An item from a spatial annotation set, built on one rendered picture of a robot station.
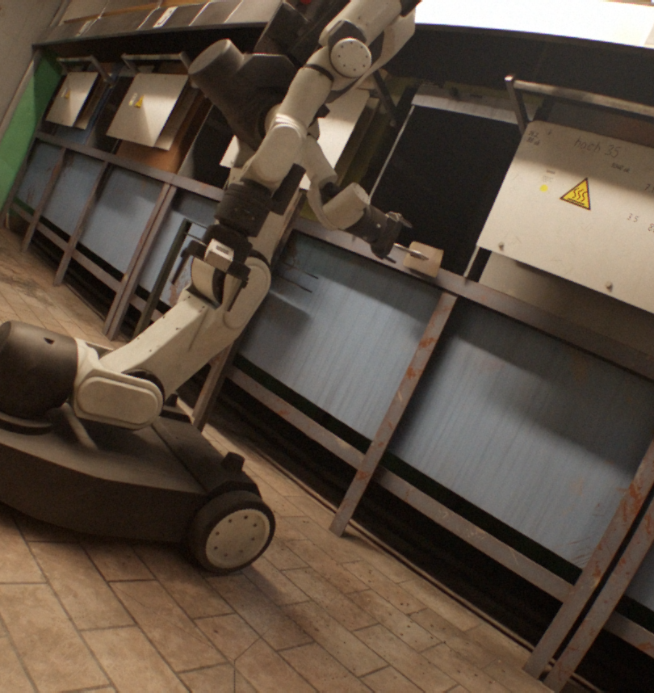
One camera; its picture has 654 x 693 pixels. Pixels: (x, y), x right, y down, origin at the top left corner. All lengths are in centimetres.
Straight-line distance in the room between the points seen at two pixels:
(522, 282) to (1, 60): 458
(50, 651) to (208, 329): 73
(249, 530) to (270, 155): 78
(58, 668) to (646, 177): 157
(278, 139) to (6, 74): 447
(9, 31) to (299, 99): 445
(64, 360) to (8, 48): 437
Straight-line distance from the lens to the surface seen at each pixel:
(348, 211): 146
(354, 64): 115
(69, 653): 101
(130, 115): 339
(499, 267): 172
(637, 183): 156
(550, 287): 165
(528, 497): 165
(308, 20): 136
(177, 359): 133
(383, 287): 197
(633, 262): 148
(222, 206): 107
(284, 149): 107
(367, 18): 122
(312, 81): 114
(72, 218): 397
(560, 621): 160
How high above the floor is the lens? 67
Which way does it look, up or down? 3 degrees down
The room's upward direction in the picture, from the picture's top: 25 degrees clockwise
